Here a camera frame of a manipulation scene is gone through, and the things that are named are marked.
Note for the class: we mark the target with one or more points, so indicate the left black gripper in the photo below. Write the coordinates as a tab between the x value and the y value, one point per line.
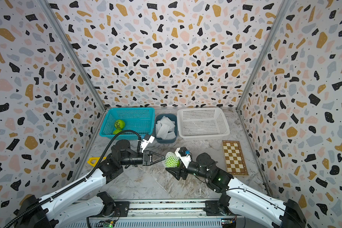
146	161

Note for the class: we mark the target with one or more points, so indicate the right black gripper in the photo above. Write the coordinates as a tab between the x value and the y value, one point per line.
179	172

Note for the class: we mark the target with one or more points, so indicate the white foam net sleeve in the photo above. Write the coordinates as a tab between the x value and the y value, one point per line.
168	158

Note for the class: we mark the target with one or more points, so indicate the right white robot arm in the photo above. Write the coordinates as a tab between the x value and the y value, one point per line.
237	197

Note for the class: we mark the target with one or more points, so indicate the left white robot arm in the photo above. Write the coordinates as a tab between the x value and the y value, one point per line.
58	209

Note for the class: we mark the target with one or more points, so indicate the pile of white foam nets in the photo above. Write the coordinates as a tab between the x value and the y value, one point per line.
165	128

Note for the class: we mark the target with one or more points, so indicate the teal plastic basket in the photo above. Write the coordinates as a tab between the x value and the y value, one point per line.
140	120

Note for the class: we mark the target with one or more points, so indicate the dark teal small bin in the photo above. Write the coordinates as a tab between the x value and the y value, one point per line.
162	141

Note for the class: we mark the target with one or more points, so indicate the white plastic basket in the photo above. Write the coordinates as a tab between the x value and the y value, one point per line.
196	124

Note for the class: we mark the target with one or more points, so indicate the wooden chessboard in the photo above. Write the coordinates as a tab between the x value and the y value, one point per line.
234	158

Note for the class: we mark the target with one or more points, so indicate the yellow triangular plastic piece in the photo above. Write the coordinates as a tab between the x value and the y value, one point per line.
93	161

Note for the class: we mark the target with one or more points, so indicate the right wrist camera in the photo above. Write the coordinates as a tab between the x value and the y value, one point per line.
184	156

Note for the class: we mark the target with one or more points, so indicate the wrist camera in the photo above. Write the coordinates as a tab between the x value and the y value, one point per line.
145	141
184	156

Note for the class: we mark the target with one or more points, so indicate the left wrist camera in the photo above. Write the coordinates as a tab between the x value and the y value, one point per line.
145	141

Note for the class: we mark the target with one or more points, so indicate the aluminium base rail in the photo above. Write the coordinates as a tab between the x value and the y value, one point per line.
193	213

